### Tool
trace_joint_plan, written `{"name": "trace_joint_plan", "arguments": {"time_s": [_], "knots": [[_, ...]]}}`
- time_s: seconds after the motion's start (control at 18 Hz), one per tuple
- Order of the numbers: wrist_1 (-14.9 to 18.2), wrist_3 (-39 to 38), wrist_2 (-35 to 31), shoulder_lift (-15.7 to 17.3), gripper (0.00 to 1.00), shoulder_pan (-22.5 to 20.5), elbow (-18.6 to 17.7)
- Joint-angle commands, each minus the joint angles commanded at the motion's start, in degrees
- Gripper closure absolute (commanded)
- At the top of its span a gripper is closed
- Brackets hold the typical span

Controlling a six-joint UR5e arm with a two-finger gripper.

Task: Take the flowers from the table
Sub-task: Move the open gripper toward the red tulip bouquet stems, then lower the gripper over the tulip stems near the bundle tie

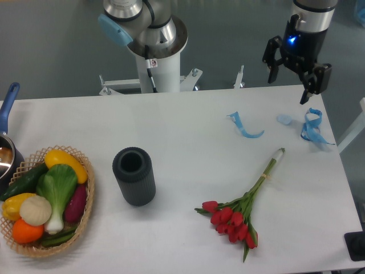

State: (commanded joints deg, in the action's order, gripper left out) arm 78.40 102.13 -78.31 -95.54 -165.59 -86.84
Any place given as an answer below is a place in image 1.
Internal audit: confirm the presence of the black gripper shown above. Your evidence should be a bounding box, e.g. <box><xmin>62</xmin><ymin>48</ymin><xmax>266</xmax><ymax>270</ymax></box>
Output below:
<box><xmin>262</xmin><ymin>14</ymin><xmax>332</xmax><ymax>104</ymax></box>

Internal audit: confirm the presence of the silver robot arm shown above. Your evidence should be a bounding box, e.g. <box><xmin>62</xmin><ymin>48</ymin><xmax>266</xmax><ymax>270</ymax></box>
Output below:
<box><xmin>262</xmin><ymin>1</ymin><xmax>338</xmax><ymax>104</ymax></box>

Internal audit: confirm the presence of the light blue cap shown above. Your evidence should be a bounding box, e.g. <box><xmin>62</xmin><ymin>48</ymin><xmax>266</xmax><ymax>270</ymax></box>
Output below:
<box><xmin>277</xmin><ymin>114</ymin><xmax>292</xmax><ymax>126</ymax></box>

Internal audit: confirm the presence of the blue tangled ribbon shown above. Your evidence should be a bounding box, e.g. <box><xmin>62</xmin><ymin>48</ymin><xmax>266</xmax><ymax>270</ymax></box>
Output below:
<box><xmin>300</xmin><ymin>108</ymin><xmax>336</xmax><ymax>147</ymax></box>

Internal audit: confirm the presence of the blue curled ribbon strip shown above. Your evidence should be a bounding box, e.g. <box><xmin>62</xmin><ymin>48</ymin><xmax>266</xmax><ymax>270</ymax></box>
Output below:
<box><xmin>227</xmin><ymin>111</ymin><xmax>265</xmax><ymax>139</ymax></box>

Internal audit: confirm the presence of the red tulip bouquet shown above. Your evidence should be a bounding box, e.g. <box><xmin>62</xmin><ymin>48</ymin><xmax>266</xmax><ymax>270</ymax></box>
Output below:
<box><xmin>194</xmin><ymin>148</ymin><xmax>286</xmax><ymax>261</ymax></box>

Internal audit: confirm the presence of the black device at edge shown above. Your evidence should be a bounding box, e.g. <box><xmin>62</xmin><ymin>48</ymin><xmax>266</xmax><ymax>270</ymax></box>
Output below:
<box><xmin>344</xmin><ymin>231</ymin><xmax>364</xmax><ymax>261</ymax></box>

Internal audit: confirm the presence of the dark grey ribbed vase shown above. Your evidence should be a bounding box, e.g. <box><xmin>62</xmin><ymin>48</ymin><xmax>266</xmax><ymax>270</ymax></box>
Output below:
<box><xmin>112</xmin><ymin>147</ymin><xmax>156</xmax><ymax>207</ymax></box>

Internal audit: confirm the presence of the purple sweet potato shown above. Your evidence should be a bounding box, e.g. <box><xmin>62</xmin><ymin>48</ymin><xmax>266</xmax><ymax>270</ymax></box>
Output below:
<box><xmin>64</xmin><ymin>184</ymin><xmax>87</xmax><ymax>223</ymax></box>

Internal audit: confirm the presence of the green bok choy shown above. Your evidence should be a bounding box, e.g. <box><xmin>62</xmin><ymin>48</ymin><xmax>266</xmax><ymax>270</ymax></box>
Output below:
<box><xmin>36</xmin><ymin>164</ymin><xmax>78</xmax><ymax>235</ymax></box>

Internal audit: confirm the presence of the woven wicker basket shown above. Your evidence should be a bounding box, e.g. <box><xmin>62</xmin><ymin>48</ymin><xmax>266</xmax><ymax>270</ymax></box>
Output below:
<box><xmin>1</xmin><ymin>146</ymin><xmax>95</xmax><ymax>258</ymax></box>

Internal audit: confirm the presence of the green cucumber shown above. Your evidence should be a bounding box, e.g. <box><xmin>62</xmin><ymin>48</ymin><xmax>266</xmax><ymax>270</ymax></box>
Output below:
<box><xmin>1</xmin><ymin>163</ymin><xmax>48</xmax><ymax>202</ymax></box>

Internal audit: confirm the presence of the white garlic bulb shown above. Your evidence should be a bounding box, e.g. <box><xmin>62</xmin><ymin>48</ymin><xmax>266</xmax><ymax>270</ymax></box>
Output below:
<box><xmin>19</xmin><ymin>195</ymin><xmax>52</xmax><ymax>226</ymax></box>

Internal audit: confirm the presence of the green pea pod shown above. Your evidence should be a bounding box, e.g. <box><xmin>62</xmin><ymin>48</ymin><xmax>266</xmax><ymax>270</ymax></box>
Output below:
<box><xmin>40</xmin><ymin>226</ymin><xmax>76</xmax><ymax>248</ymax></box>

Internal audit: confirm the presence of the yellow bell pepper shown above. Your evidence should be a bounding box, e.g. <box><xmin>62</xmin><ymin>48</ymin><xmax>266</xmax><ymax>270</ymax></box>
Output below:
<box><xmin>2</xmin><ymin>193</ymin><xmax>36</xmax><ymax>221</ymax></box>

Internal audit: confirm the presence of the orange fruit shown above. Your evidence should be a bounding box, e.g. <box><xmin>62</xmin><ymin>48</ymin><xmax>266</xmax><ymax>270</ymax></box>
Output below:
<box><xmin>12</xmin><ymin>219</ymin><xmax>44</xmax><ymax>244</ymax></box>

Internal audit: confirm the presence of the white frame at right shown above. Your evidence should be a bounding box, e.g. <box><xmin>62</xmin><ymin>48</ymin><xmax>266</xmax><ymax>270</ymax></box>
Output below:
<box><xmin>337</xmin><ymin>98</ymin><xmax>364</xmax><ymax>154</ymax></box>

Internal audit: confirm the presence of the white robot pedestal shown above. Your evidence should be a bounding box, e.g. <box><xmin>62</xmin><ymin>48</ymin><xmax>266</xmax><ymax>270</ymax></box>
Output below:
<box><xmin>98</xmin><ymin>17</ymin><xmax>246</xmax><ymax>96</ymax></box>

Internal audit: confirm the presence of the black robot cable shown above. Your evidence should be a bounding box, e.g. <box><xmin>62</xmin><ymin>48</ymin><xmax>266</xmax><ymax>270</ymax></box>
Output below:
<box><xmin>143</xmin><ymin>45</ymin><xmax>159</xmax><ymax>94</ymax></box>

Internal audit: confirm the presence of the blue handled saucepan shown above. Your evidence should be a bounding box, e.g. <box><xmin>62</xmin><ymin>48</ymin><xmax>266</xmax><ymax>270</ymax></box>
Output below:
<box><xmin>1</xmin><ymin>82</ymin><xmax>24</xmax><ymax>195</ymax></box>

